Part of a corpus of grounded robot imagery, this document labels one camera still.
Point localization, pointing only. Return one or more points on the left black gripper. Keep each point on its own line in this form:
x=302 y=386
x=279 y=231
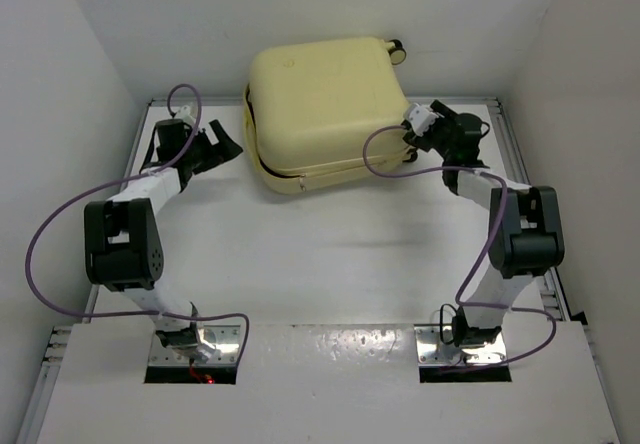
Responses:
x=223 y=150

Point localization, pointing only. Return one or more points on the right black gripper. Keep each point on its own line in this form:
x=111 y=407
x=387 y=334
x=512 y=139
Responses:
x=446 y=117

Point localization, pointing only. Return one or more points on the cream yellow hard-shell suitcase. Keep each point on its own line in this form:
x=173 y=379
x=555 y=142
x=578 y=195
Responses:
x=325 y=113

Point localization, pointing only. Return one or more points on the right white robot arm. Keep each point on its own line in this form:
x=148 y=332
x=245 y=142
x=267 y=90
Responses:
x=525 y=236

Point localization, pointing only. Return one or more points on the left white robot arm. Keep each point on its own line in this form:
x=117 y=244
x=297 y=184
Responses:
x=123 y=250

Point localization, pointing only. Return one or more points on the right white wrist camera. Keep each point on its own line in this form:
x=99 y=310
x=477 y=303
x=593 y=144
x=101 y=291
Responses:
x=419 y=118

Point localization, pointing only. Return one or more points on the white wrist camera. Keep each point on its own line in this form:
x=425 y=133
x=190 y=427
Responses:
x=419 y=118
x=186 y=113

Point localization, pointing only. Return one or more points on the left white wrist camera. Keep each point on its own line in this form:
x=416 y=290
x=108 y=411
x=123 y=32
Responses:
x=186 y=113

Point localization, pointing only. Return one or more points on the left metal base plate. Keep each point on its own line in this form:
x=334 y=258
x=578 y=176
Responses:
x=225 y=344

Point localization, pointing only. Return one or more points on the metal base plate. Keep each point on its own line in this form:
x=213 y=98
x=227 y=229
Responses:
x=225 y=344
x=434 y=351

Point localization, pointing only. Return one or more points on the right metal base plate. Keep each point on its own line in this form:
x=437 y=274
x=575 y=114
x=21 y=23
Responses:
x=434 y=351

